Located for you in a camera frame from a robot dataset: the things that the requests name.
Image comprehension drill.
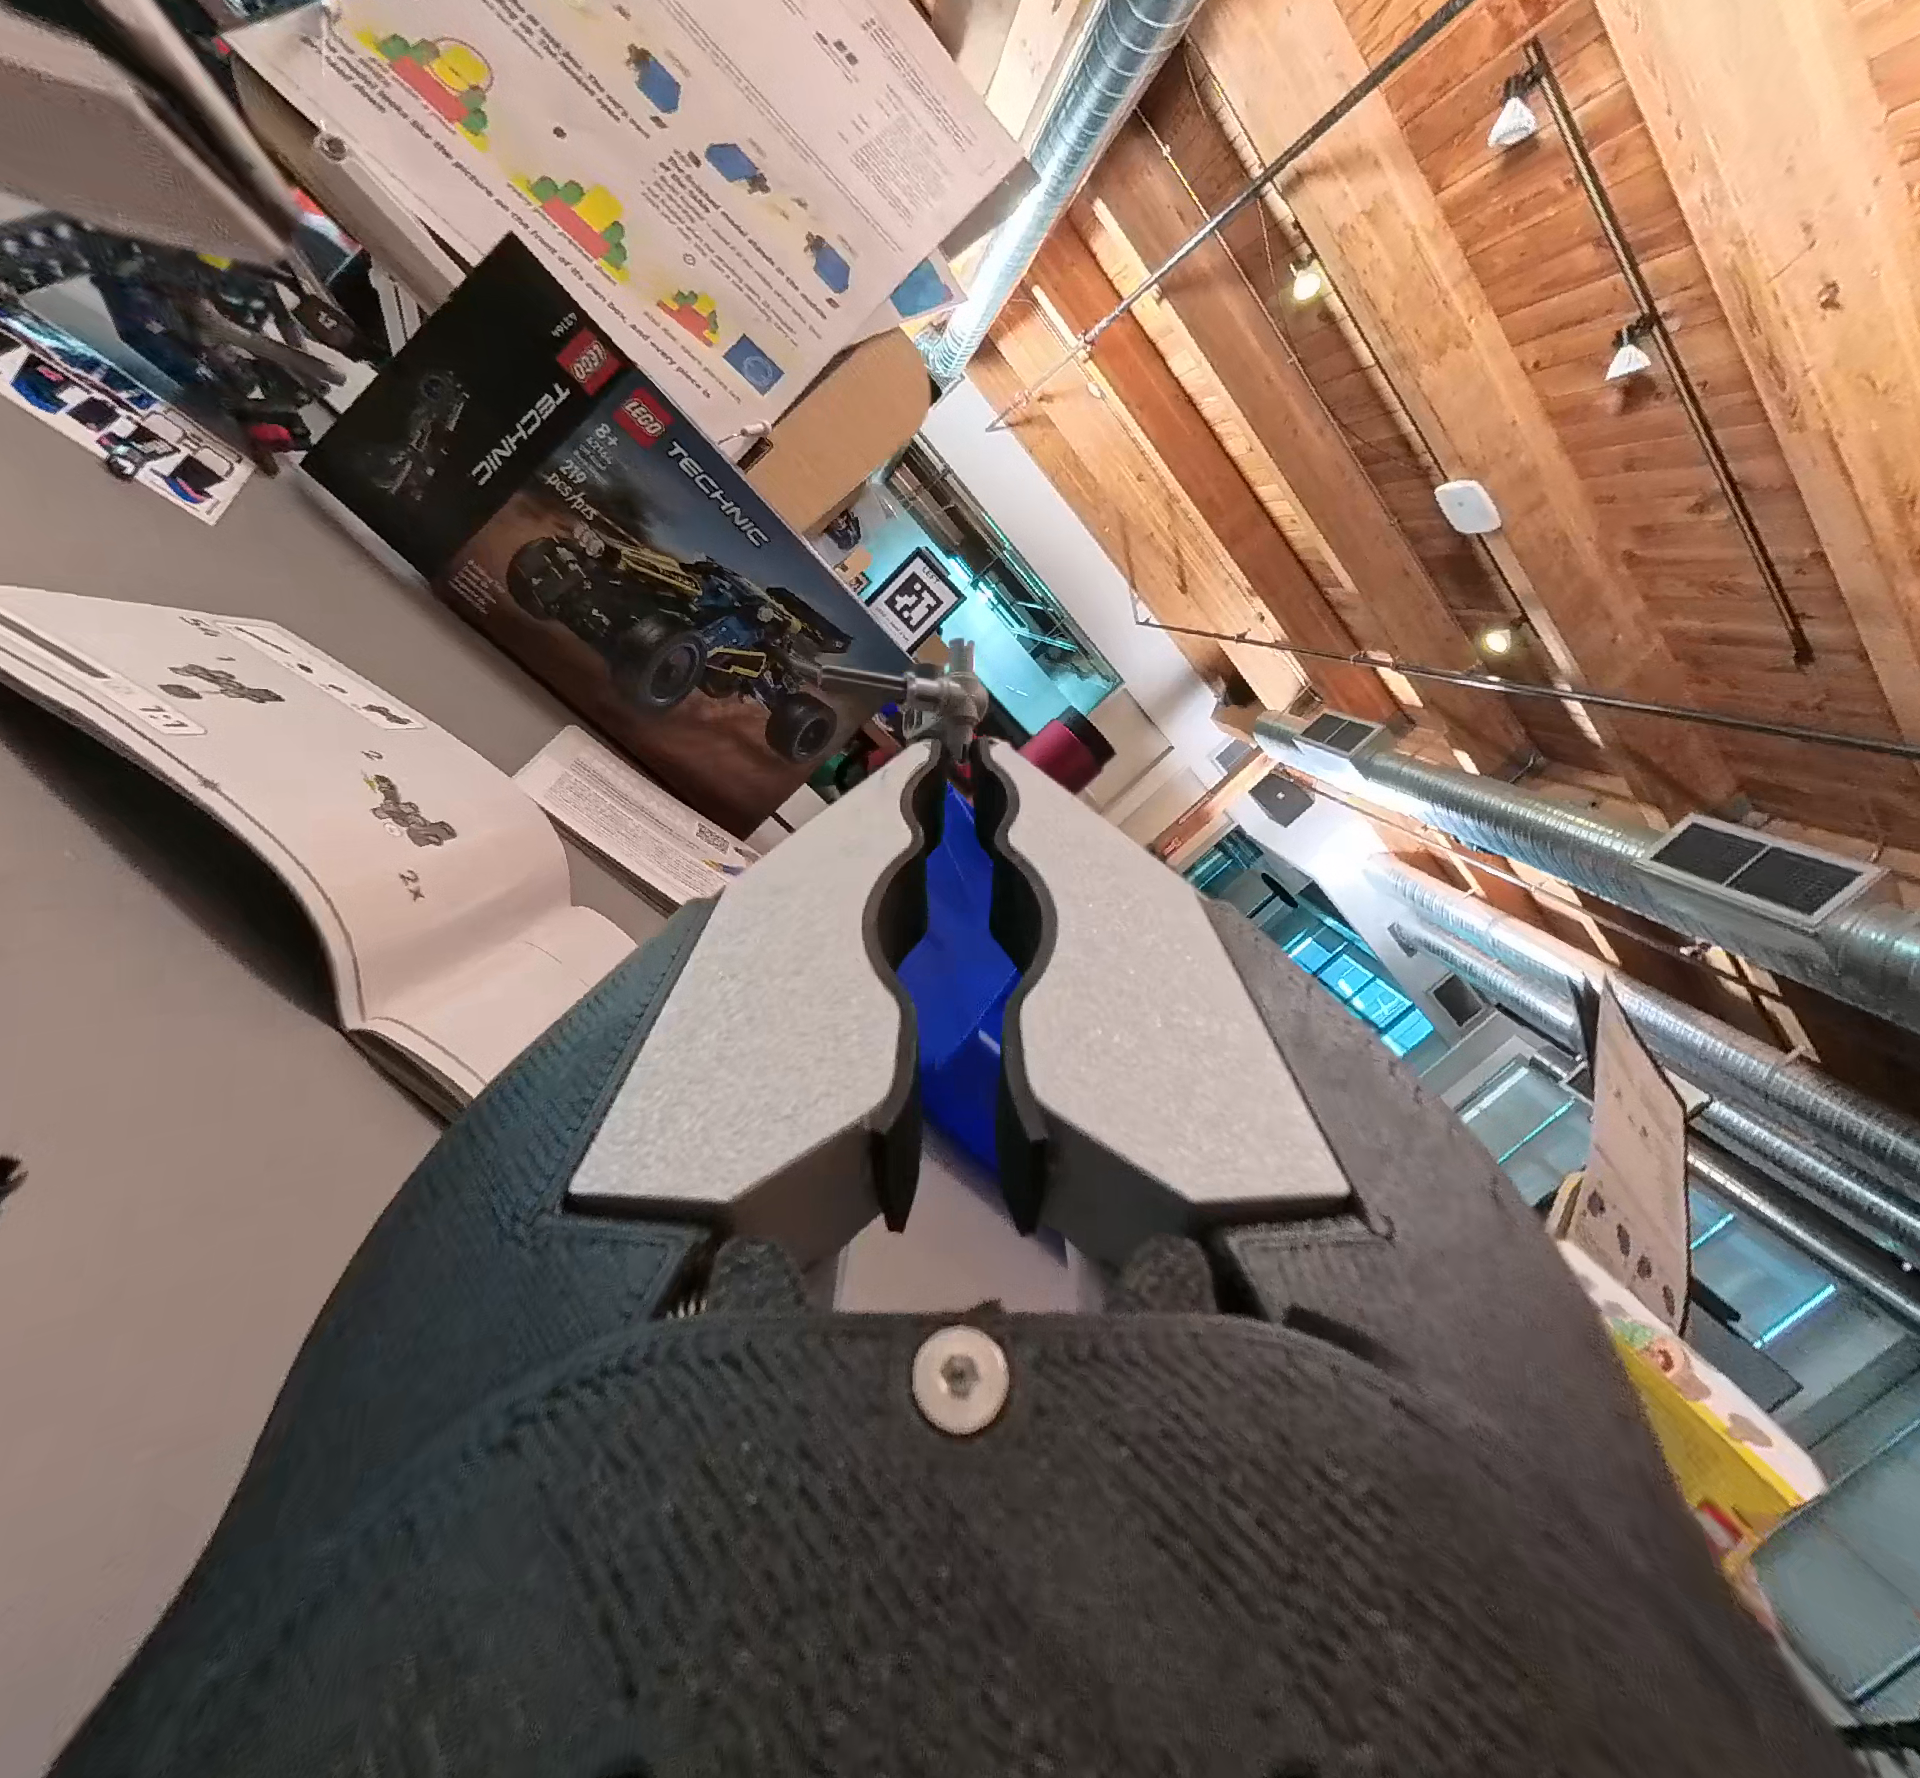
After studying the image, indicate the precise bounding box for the open lego instruction booklet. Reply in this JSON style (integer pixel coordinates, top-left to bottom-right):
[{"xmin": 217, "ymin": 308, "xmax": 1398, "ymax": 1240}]
[{"xmin": 0, "ymin": 584, "xmax": 641, "ymax": 1123}]

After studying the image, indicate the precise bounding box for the grey lego axle connector assembly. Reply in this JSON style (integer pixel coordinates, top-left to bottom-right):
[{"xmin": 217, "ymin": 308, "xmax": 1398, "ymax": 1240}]
[{"xmin": 815, "ymin": 634, "xmax": 995, "ymax": 763}]

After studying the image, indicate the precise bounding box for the folded paper leaflet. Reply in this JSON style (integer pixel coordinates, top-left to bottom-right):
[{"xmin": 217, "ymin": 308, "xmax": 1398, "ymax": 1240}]
[{"xmin": 516, "ymin": 722, "xmax": 769, "ymax": 913}]

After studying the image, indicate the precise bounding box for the hanging paper sign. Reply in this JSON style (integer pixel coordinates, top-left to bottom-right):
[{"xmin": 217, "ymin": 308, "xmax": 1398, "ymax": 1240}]
[{"xmin": 1556, "ymin": 973, "xmax": 1713, "ymax": 1340}]

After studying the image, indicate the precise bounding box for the partly built lego vehicle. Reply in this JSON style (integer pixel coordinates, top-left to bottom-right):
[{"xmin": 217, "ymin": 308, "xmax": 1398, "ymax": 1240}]
[{"xmin": 0, "ymin": 210, "xmax": 358, "ymax": 476}]

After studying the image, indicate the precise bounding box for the lego set box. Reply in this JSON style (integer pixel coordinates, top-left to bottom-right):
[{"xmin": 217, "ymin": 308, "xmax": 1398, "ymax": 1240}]
[{"xmin": 299, "ymin": 231, "xmax": 907, "ymax": 845}]

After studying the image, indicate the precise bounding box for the black lighting track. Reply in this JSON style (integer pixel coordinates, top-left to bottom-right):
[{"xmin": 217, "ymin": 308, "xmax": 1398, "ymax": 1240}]
[{"xmin": 1519, "ymin": 38, "xmax": 1817, "ymax": 671}]

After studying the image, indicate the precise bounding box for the cardboard box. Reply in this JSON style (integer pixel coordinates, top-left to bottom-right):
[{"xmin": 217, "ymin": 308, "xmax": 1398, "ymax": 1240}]
[{"xmin": 739, "ymin": 327, "xmax": 942, "ymax": 536}]

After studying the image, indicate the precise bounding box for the black and white marker tag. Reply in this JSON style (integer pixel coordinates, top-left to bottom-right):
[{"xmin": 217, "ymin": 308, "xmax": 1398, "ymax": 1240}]
[{"xmin": 868, "ymin": 546, "xmax": 964, "ymax": 655}]

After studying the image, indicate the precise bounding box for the printed brick instruction poster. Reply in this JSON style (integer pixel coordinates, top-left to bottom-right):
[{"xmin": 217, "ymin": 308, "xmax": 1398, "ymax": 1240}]
[{"xmin": 222, "ymin": 0, "xmax": 1045, "ymax": 448}]

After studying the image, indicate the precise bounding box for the blue plastic bin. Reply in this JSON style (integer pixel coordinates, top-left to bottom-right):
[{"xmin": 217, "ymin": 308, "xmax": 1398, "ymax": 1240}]
[{"xmin": 893, "ymin": 772, "xmax": 1040, "ymax": 1184}]

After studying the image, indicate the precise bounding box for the black ceiling pipe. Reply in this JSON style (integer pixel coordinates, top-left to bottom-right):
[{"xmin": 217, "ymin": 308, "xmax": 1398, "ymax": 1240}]
[{"xmin": 990, "ymin": 0, "xmax": 1639, "ymax": 433}]

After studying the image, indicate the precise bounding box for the lego sticker sheet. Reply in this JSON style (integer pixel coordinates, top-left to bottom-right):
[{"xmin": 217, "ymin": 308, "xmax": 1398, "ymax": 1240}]
[{"xmin": 0, "ymin": 313, "xmax": 252, "ymax": 526}]

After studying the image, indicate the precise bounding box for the silver ventilation duct with grille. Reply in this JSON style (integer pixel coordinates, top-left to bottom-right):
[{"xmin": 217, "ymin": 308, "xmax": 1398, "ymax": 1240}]
[{"xmin": 1249, "ymin": 709, "xmax": 1920, "ymax": 1003}]

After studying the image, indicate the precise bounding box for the yellow printed board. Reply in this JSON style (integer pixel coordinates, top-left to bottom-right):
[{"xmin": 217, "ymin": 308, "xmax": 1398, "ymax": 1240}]
[{"xmin": 1602, "ymin": 1293, "xmax": 1834, "ymax": 1557}]

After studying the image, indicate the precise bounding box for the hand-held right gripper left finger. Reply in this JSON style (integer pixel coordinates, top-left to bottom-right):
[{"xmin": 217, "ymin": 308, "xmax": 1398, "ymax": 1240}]
[{"xmin": 565, "ymin": 741, "xmax": 950, "ymax": 1312}]

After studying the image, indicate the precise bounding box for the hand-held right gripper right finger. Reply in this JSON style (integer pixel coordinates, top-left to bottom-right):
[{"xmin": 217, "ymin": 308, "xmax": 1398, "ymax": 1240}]
[{"xmin": 971, "ymin": 739, "xmax": 1355, "ymax": 1299}]

